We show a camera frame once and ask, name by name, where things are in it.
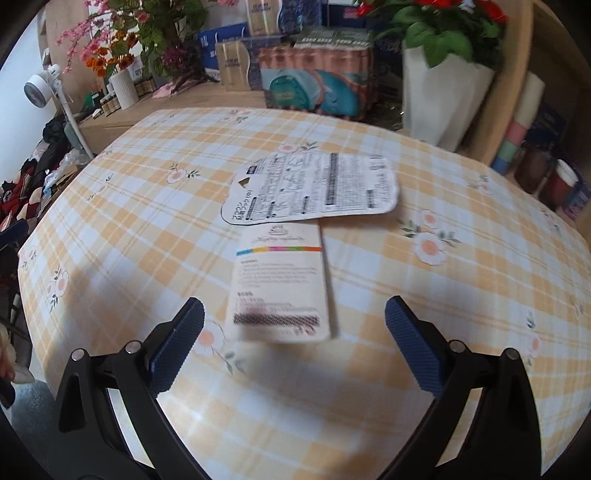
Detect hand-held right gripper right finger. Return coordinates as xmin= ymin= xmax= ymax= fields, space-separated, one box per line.
xmin=385 ymin=296 xmax=541 ymax=480

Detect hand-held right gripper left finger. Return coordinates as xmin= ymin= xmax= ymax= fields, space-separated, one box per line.
xmin=55 ymin=298 xmax=206 ymax=480

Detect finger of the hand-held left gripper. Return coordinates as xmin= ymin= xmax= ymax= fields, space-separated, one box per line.
xmin=0 ymin=220 xmax=28 ymax=251

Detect white card with colour stripe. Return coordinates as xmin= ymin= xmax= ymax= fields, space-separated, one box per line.
xmin=225 ymin=223 xmax=334 ymax=343

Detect white printed backing card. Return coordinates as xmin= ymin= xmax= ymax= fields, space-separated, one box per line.
xmin=220 ymin=152 xmax=400 ymax=226

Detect person's left hand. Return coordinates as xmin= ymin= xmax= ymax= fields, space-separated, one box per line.
xmin=0 ymin=322 xmax=36 ymax=385

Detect yellow plaid tablecloth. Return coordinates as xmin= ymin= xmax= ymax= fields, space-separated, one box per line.
xmin=17 ymin=107 xmax=591 ymax=480

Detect cardboard box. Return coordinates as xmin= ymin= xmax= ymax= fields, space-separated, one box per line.
xmin=43 ymin=163 xmax=80 ymax=195

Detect pile of clothes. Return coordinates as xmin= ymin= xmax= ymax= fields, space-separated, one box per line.
xmin=0 ymin=114 xmax=89 ymax=223

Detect white desk fan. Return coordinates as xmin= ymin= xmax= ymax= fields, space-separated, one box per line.
xmin=23 ymin=64 xmax=96 ymax=161

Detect row of small brown bottles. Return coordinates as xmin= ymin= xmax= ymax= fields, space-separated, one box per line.
xmin=98 ymin=89 xmax=123 ymax=117

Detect low wooden cabinet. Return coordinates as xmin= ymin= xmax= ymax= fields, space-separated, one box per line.
xmin=76 ymin=84 xmax=267 ymax=154

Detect white ribbed vase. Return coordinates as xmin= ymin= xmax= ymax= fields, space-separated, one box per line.
xmin=108 ymin=69 xmax=140 ymax=111

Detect pink blossom artificial tree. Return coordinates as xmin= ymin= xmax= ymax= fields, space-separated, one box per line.
xmin=54 ymin=0 xmax=209 ymax=78

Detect dark brown cup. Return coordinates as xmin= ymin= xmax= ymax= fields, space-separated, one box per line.
xmin=514 ymin=143 xmax=553 ymax=195

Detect red paper cup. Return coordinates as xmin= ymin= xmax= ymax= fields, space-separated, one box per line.
xmin=542 ymin=158 xmax=581 ymax=214

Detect purple and blue box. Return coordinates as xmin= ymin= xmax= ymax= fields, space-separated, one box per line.
xmin=563 ymin=178 xmax=591 ymax=223

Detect pink paper packet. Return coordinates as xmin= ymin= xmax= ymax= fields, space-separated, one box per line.
xmin=151 ymin=75 xmax=205 ymax=99

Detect orange artificial flowers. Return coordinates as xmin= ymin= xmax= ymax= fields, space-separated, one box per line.
xmin=82 ymin=29 xmax=140 ymax=78

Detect purple artificial flowers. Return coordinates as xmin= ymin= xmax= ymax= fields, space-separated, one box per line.
xmin=159 ymin=43 xmax=198 ymax=78

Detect stack of pastel cups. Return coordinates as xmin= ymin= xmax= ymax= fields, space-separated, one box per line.
xmin=488 ymin=71 xmax=546 ymax=177

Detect red rose plant white pot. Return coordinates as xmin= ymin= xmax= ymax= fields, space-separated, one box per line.
xmin=352 ymin=0 xmax=509 ymax=154

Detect dark blue gift box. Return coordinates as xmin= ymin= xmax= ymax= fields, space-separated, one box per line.
xmin=531 ymin=100 xmax=568 ymax=149

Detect blue and white box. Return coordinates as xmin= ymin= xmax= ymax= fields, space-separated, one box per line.
xmin=198 ymin=22 xmax=250 ymax=78

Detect dark printed carton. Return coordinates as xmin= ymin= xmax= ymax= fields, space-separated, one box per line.
xmin=292 ymin=25 xmax=376 ymax=50

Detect wooden shelf unit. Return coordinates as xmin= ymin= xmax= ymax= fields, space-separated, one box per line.
xmin=457 ymin=0 xmax=591 ymax=222

